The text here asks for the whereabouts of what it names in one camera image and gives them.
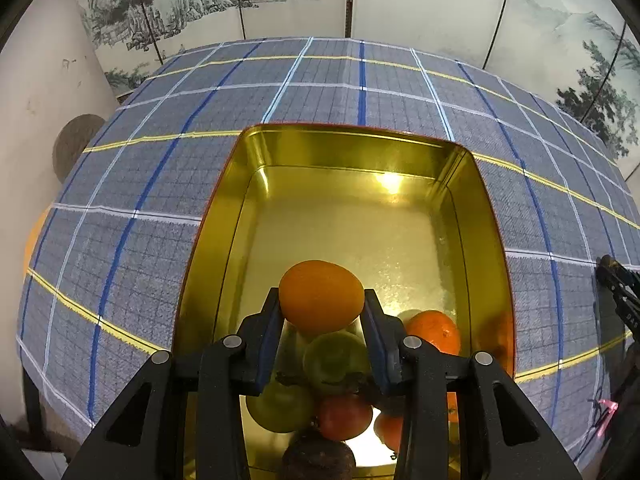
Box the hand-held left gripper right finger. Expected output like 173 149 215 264
361 288 583 480

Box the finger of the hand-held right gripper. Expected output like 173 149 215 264
595 254 640 333

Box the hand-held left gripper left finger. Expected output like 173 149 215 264
60 287 283 480

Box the green tomato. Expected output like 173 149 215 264
246 382 316 434
302 331 373 395

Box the large orange mandarin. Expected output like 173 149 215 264
404 310 461 356

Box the yellow-orange tomato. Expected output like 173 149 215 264
278 259 365 337

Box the red tomato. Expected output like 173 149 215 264
315 394 374 442

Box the dark dried round fruit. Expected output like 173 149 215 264
281 434 357 480

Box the red tin box gold interior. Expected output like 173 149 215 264
172 122 517 480

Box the black table leg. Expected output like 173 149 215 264
22 365 45 436

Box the orange plastic object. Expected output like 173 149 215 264
23 207 51 276

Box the painted landscape folding screen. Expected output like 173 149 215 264
67 0 640 161

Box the pink cable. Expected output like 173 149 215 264
590 397 621 441

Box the round grey wall disc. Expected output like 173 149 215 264
52 114 107 184

